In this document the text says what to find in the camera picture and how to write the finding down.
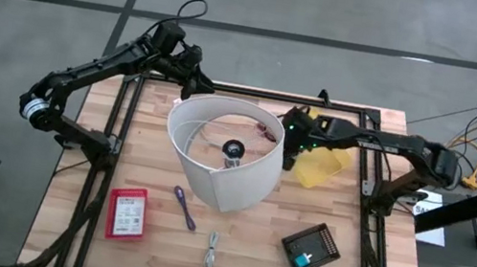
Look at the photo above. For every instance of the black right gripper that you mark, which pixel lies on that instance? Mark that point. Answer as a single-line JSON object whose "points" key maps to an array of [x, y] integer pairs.
{"points": [[306, 132]]}

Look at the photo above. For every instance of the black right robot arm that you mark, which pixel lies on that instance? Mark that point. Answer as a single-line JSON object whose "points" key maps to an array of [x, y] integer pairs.
{"points": [[387, 144]]}

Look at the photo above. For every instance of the white paper sheet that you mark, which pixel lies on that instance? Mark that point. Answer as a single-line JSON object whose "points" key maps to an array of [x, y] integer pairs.
{"points": [[431, 231]]}

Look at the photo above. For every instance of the black plastic basket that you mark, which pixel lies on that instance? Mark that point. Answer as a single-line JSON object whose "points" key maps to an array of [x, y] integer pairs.
{"points": [[322, 244]]}

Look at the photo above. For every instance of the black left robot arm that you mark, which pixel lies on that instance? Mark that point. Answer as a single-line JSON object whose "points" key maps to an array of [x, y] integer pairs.
{"points": [[94, 66]]}

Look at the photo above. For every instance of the yellow plastic bin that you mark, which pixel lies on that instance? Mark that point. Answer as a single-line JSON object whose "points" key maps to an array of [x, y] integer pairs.
{"points": [[317, 168]]}

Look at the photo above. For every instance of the red card box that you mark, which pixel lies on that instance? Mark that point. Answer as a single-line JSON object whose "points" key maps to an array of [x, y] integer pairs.
{"points": [[109, 223]]}

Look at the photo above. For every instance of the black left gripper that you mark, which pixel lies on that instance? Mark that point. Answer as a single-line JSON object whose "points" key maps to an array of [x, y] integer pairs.
{"points": [[187, 62]]}

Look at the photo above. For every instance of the teal small block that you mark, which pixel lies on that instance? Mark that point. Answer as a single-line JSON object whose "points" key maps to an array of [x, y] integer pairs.
{"points": [[302, 260]]}

